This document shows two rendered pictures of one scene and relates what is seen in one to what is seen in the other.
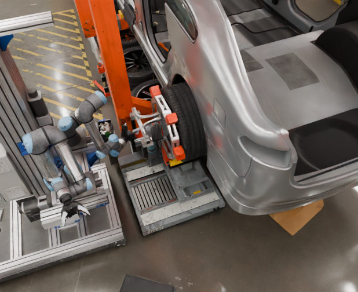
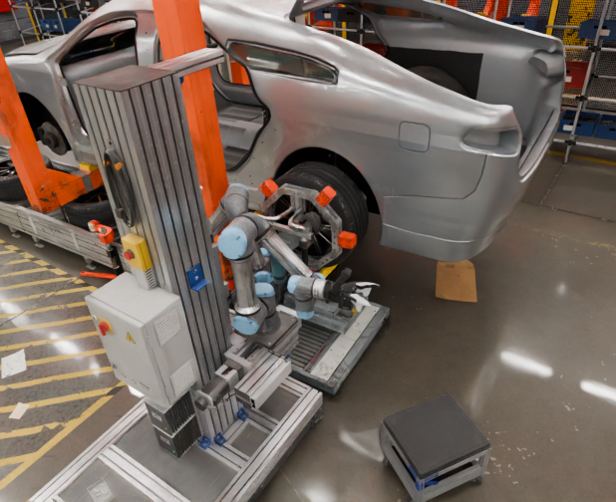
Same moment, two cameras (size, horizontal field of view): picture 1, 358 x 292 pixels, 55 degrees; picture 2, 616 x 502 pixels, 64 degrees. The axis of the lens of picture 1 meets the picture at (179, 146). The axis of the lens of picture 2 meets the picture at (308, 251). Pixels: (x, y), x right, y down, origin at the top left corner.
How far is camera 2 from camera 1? 177 cm
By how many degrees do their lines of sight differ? 32
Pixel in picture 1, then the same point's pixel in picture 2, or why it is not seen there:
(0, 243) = not seen: outside the picture
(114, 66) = (214, 165)
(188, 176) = not seen: hidden behind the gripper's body
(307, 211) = (465, 276)
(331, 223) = (494, 275)
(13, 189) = (182, 370)
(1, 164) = (174, 317)
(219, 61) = (391, 80)
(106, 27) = (204, 105)
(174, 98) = (311, 174)
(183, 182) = (334, 306)
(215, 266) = (441, 373)
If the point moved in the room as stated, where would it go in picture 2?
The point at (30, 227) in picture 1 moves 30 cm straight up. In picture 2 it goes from (177, 472) to (164, 435)
